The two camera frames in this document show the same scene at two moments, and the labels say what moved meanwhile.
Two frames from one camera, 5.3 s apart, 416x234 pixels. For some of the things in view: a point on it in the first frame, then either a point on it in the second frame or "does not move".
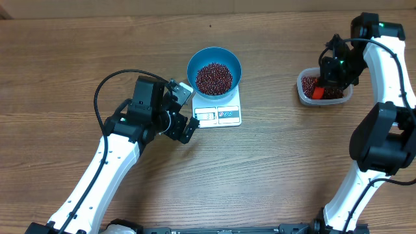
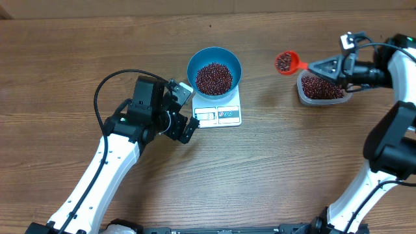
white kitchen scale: [216, 113] does not move
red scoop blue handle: [318, 93] → [288, 63]
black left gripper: [176, 132] does not move
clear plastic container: [315, 72] does not move
